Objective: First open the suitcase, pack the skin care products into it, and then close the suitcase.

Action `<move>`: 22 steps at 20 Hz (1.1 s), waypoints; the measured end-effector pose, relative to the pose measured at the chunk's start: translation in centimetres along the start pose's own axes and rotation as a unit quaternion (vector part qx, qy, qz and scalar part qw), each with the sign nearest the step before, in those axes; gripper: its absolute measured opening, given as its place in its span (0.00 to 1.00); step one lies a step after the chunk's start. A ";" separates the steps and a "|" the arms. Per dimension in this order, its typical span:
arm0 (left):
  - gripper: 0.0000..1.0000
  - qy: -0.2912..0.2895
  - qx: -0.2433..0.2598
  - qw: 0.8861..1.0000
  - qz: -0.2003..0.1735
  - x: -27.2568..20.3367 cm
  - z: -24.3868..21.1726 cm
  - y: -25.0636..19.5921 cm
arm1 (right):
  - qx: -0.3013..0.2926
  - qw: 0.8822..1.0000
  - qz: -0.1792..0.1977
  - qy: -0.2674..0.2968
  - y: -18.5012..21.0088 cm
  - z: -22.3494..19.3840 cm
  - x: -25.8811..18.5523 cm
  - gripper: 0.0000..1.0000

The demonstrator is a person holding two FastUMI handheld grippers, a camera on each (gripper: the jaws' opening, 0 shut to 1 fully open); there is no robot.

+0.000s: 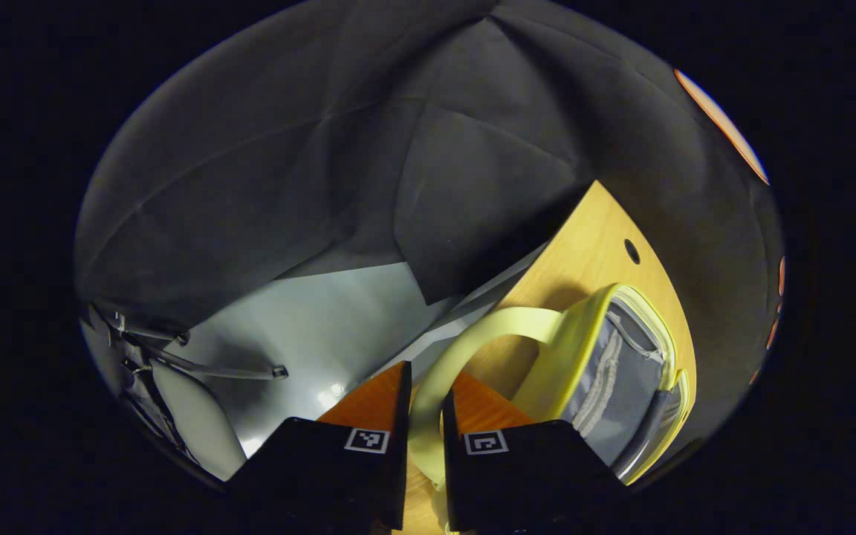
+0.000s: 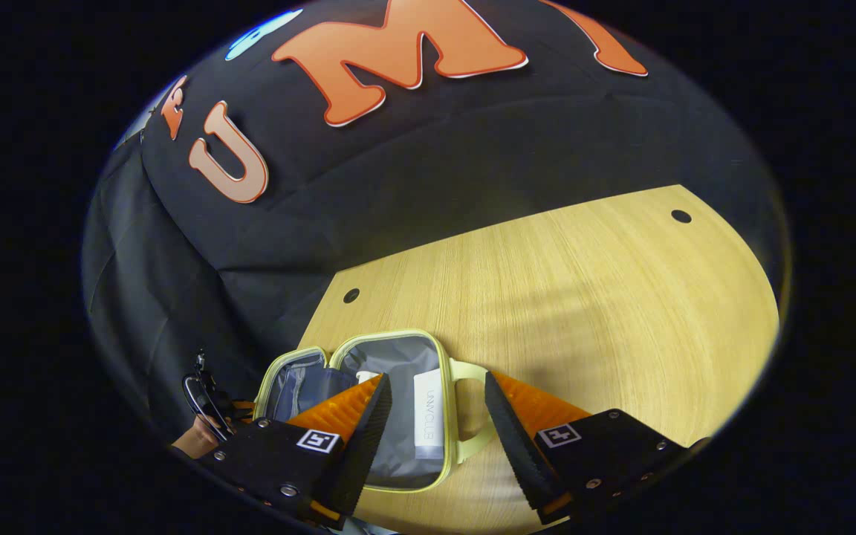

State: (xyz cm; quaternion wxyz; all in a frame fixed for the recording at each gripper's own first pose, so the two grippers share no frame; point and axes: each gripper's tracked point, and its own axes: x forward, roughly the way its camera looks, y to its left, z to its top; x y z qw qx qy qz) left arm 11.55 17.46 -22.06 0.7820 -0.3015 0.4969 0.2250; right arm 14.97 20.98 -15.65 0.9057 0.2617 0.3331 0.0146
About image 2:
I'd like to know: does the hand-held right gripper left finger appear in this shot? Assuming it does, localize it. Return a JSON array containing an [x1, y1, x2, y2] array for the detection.
[[197, 373, 394, 531]]

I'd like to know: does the pale yellow suitcase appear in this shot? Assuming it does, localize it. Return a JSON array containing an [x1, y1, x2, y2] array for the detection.
[[253, 328, 501, 493]]

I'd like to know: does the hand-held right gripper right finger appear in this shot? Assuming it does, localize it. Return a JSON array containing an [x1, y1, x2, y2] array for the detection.
[[483, 369, 712, 525]]

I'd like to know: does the black backdrop cloth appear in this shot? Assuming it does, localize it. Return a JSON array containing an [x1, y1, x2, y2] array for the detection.
[[82, 0, 789, 447]]

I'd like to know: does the white squeeze tube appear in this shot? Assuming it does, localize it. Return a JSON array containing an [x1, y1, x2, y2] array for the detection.
[[413, 369, 446, 460]]

